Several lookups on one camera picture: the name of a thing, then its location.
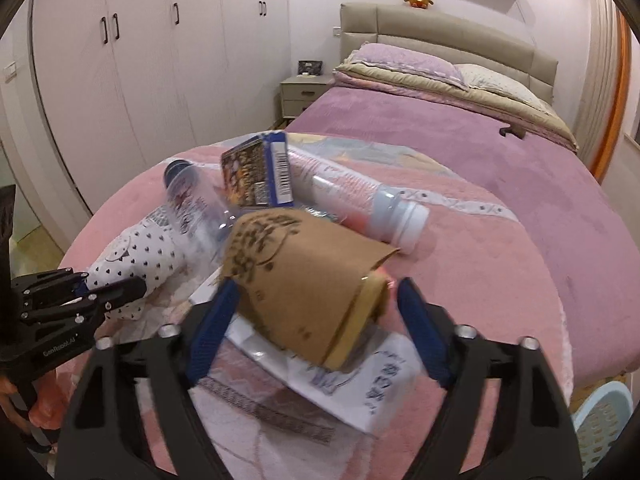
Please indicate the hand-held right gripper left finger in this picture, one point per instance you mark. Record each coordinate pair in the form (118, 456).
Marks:
(215, 330)

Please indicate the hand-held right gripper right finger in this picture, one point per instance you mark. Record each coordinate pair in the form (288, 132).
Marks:
(422, 330)

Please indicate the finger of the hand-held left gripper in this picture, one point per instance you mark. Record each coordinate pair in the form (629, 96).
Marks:
(45, 277)
(117, 295)

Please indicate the white dotted packet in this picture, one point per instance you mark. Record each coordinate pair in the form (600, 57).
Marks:
(135, 255)

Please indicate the white printed plastic bag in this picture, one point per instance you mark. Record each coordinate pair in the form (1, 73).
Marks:
(360, 385)

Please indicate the clear plastic bottle dark cap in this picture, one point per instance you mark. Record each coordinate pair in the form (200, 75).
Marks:
(192, 205)

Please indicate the pink label bottle white cap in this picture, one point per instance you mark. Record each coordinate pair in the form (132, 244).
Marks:
(350, 195)

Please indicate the blue snack box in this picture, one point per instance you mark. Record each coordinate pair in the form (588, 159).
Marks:
(250, 170)

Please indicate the light blue plastic basket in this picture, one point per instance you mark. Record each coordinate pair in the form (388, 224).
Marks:
(602, 425)

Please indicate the person's left hand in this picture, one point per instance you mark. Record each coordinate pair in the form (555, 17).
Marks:
(45, 410)

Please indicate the pink patterned blanket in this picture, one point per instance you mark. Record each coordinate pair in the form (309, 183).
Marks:
(475, 270)

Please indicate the purple bed cover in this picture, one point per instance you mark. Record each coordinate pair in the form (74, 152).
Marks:
(500, 175)

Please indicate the white wardrobe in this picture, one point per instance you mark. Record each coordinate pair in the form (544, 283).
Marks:
(150, 85)

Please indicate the small brown wooden tool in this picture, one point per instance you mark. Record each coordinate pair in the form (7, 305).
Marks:
(512, 131)

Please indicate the beige folded quilt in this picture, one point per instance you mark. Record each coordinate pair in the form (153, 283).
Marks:
(530, 112)

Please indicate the beige nightstand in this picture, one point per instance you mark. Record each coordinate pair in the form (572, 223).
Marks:
(300, 95)

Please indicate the white patterned pillow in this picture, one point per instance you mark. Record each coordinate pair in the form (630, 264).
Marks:
(495, 80)

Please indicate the purple pillow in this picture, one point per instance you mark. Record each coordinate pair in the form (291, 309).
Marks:
(400, 62)

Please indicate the beige padded headboard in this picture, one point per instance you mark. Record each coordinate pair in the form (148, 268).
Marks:
(450, 35)

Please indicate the beige and orange curtain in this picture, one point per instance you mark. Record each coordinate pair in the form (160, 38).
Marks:
(607, 85)

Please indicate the white wall switch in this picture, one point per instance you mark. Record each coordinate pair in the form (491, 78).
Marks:
(10, 71)

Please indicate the small picture frame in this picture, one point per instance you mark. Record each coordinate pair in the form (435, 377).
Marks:
(310, 68)

